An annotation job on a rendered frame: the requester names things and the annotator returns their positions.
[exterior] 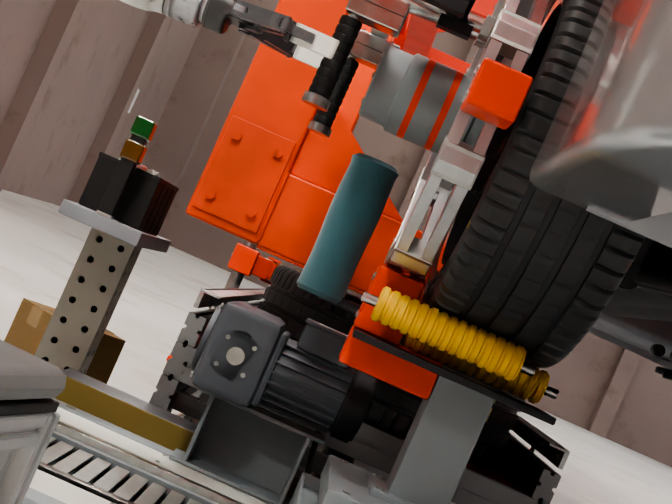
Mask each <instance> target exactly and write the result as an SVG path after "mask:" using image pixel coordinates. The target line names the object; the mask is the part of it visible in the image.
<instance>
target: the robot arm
mask: <svg viewBox="0 0 672 504"><path fill-rule="evenodd" d="M120 1H122V2H124V3H126V4H129V5H131V6H134V7H136V8H139V9H142V10H145V11H154V12H158V13H161V14H164V15H166V16H167V17H169V18H173V19H175V20H177V21H180V22H183V23H184V24H185V23H186V24H188V25H191V26H193V28H195V27H197V26H199V25H200V24H202V26H203V27H205V28H207V29H209V30H211V31H214V32H216V33H218V34H224V33H225V32H226V31H227V29H228V27H229V25H231V24H234V25H235V26H237V27H238V28H239V29H238V32H239V33H241V34H244V35H247V36H249V37H251V38H253V39H255V40H256V41H258V42H260V43H262V44H264V45H266V46H268V47H270V48H272V49H273V50H275V51H277V52H279V53H281V54H283V55H285V56H286V57H287V58H291V57H293V58H294V59H296V60H298V61H301V62H303V63H305V64H307V65H310V66H312V67H314V68H317V69H318V67H320V62H321V60H322V59H323V58H324V57H326V58H329V59H332V58H333V56H334V54H335V52H336V49H337V47H338V45H339V43H340V42H339V40H337V39H334V38H332V37H330V36H328V35H325V34H323V33H321V32H319V31H316V30H314V29H312V28H310V27H307V26H305V25H303V24H300V23H296V22H295V21H294V20H292V18H291V17H290V16H287V15H284V14H281V13H278V12H275V11H271V10H268V9H265V8H262V7H259V6H256V5H253V4H250V3H248V2H245V1H243V0H120Z"/></svg>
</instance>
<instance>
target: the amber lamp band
mask: <svg viewBox="0 0 672 504"><path fill-rule="evenodd" d="M146 151H147V147H146V146H145V145H143V144H141V143H138V142H136V141H134V140H132V139H129V138H128V139H126V141H125V143H124V146H123V148H122V150H121V152H120V156H121V157H122V158H124V159H127V160H129V161H131V162H134V163H136V164H137V165H140V164H141V162H142V160H143V157H144V155H145V153H146Z"/></svg>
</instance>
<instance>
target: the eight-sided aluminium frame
mask: <svg viewBox="0 0 672 504"><path fill-rule="evenodd" d="M519 1H520V0H505V3H504V6H503V8H502V9H501V11H500V13H499V15H498V17H497V19H496V21H495V24H494V26H493V28H492V31H491V33H490V35H489V38H488V40H487V43H486V44H485V47H484V48H485V52H484V54H483V56H482V59H481V61H480V63H479V64H481V63H482V61H483V60H484V58H490V59H492V60H494V61H495V59H496V57H497V55H498V54H499V55H501V56H503V57H506V58H508V59H510V60H511V62H510V65H509V67H510V68H513V69H515V70H517V71H520V72H521V71H522V69H523V67H524V65H526V63H527V61H528V59H529V57H530V56H531V54H532V51H533V49H534V46H535V44H536V41H537V39H538V37H539V34H540V32H541V29H542V25H541V23H542V20H543V17H544V14H545V11H546V8H547V5H548V2H549V0H534V2H533V5H532V8H531V10H530V13H529V16H528V19H526V18H524V17H521V16H519V15H517V14H515V12H516V9H517V7H518V4H519ZM484 48H483V49H480V48H478V50H477V52H476V54H475V56H474V59H473V61H472V63H471V65H470V67H469V68H467V70H466V72H465V74H466V75H468V76H471V77H472V75H473V73H474V71H475V68H476V66H477V64H478V62H479V59H480V57H481V55H482V53H483V50H484ZM460 108H461V106H460ZM460 108H459V111H458V113H457V115H456V118H455V120H454V122H453V124H452V127H451V129H450V131H449V133H448V135H446V136H445V138H444V140H443V142H442V145H441V147H440V149H439V151H438V153H437V154H436V153H434V152H432V153H431V155H430V157H429V159H428V162H427V164H426V166H425V167H424V168H423V170H422V172H421V174H420V176H419V178H418V181H417V183H416V185H415V188H414V190H413V192H412V195H411V198H412V199H411V201H410V204H409V206H408V209H407V211H406V213H405V216H404V218H403V221H402V223H401V226H400V228H399V230H398V233H397V235H396V238H394V239H393V242H392V244H391V246H390V248H389V251H388V253H387V256H386V258H385V261H384V264H385V263H386V260H387V263H390V264H392V265H394V266H399V267H402V268H404V269H406V270H408V271H410V273H412V274H415V275H417V276H422V277H425V276H426V275H427V273H428V272H429V270H430V268H431V267H432V265H433V263H434V260H435V258H436V255H437V253H438V250H439V247H440V245H441V243H442V241H443V239H444V237H445V235H446V233H447V231H448V229H449V227H450V225H451V223H452V221H453V219H454V217H455V215H456V213H457V211H458V209H459V207H460V205H461V203H462V201H463V200H464V198H465V196H466V194H467V192H468V190H471V188H472V186H473V184H474V182H475V180H476V178H477V176H478V173H479V171H480V169H481V167H482V165H483V163H484V161H485V158H486V151H487V149H488V146H489V144H490V142H491V140H492V137H493V135H494V133H495V131H496V128H497V127H496V126H494V125H492V124H490V123H487V122H485V121H484V124H483V126H482V128H481V131H480V133H479V135H478V137H477V140H476V142H475V144H474V146H471V145H469V144H467V143H465V142H462V141H460V139H461V136H462V134H463V132H464V130H465V127H466V125H467V123H468V121H469V118H470V116H471V115H469V114H467V113H464V112H462V111H461V109H460ZM455 184H456V185H455ZM454 185H455V187H454ZM453 188H454V189H453ZM452 190H453V191H452ZM451 192H452V193H451ZM429 206H430V207H432V209H431V212H430V214H429V217H428V220H427V222H426V225H425V227H424V230H423V232H422V235H421V238H420V239H419V238H416V237H414V236H415V234H416V232H417V230H418V228H419V226H420V224H421V222H422V220H423V218H424V215H425V213H426V211H427V209H428V207H429Z"/></svg>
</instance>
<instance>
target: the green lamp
mask: <svg viewBox="0 0 672 504"><path fill-rule="evenodd" d="M156 128H157V124H156V123H155V122H154V121H151V120H149V119H147V118H145V117H142V116H140V115H138V116H137V117H136V119H135V121H134V123H133V126H132V128H131V130H130V133H131V134H133V135H135V136H137V137H140V138H142V139H144V140H146V141H147V142H150V141H151V140H152V137H153V135H154V133H155V131H156Z"/></svg>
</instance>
